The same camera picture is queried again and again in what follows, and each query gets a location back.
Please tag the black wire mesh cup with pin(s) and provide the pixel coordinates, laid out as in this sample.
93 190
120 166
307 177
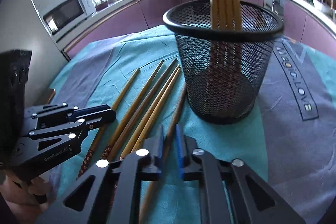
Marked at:
223 69

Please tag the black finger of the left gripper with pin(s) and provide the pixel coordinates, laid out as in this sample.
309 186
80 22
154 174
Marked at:
39 129
64 113

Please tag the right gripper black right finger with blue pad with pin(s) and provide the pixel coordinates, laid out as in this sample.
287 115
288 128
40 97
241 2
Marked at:
230 192

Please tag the person's left hand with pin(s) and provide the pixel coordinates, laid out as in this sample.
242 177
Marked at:
27 202

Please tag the white microwave oven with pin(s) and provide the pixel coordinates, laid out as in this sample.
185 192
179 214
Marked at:
66 15

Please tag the leftmost wooden chopstick floral end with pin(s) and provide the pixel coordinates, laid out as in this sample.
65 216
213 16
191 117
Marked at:
95 142

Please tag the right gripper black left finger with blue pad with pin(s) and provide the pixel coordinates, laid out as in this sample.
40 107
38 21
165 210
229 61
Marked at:
109 192

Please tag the teal and grey tablecloth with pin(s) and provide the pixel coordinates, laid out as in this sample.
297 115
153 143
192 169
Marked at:
288 139

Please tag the purple lower kitchen cabinets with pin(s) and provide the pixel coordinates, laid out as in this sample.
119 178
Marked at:
303 23

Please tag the wooden chopstick floral end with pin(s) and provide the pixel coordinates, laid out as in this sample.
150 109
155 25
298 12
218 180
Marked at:
112 140
95 142

